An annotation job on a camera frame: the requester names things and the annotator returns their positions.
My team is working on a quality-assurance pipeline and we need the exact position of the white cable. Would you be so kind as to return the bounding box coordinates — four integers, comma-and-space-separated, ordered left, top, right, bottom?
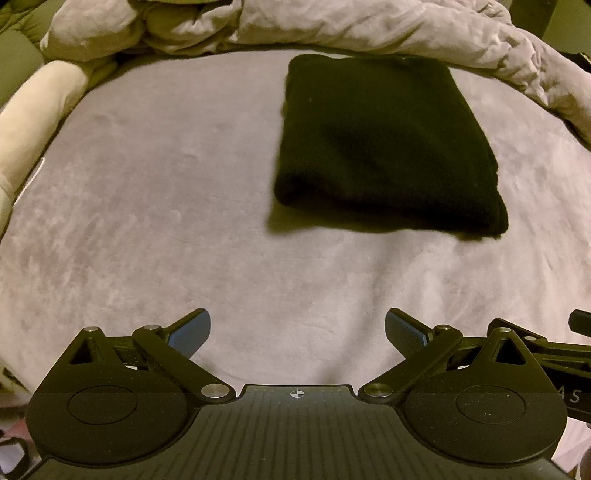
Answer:
13, 157, 47, 205

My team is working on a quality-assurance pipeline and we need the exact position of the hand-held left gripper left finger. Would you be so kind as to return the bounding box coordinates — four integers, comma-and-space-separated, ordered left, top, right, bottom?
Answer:
55, 308, 237, 404

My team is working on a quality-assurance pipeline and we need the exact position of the black knit sweater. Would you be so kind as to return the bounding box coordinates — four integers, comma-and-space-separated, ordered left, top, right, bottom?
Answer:
272, 53, 509, 241

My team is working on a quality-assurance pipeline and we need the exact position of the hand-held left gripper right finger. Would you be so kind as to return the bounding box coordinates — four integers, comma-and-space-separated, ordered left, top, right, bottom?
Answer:
358, 308, 539, 404

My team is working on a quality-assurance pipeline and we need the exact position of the purple bed sheet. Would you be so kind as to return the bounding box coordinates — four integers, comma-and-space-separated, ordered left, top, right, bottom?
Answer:
0, 46, 591, 462

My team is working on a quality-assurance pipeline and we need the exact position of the crumpled purple duvet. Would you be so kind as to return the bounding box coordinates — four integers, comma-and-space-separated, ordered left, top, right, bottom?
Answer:
39, 0, 591, 153

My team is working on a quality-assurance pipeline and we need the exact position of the long white plush toy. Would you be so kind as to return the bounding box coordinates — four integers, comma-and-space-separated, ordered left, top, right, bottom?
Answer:
0, 60, 89, 234

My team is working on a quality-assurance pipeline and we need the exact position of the green padded headboard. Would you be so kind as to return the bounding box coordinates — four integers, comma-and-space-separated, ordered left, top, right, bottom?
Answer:
0, 0, 61, 109

